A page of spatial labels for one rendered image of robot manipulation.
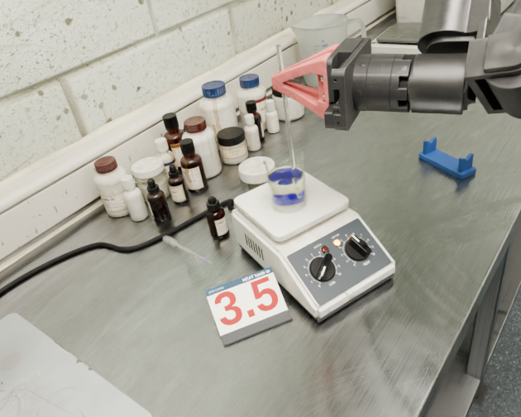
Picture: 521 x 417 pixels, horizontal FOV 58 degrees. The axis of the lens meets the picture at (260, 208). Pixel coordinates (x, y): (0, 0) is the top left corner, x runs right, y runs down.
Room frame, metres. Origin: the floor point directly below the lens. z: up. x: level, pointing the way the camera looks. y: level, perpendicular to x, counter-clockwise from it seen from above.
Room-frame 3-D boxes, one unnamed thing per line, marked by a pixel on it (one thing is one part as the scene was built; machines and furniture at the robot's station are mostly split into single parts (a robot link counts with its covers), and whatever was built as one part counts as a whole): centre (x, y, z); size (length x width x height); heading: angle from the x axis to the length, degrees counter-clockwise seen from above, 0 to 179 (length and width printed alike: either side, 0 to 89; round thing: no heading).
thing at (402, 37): (1.28, -0.52, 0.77); 0.26 x 0.19 x 0.05; 51
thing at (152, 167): (0.75, 0.18, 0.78); 0.06 x 0.06 x 0.07
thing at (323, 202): (0.53, -0.04, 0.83); 0.12 x 0.12 x 0.01; 27
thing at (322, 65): (0.51, -0.09, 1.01); 0.09 x 0.07 x 0.07; 60
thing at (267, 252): (0.51, -0.05, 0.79); 0.22 x 0.13 x 0.08; 27
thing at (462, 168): (0.68, -0.33, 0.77); 0.10 x 0.03 x 0.04; 22
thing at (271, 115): (0.93, -0.06, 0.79); 0.03 x 0.03 x 0.07
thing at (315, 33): (1.17, -0.24, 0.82); 0.18 x 0.13 x 0.15; 86
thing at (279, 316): (0.42, 0.04, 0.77); 0.09 x 0.06 x 0.04; 105
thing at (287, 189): (0.52, -0.04, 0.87); 0.06 x 0.05 x 0.08; 164
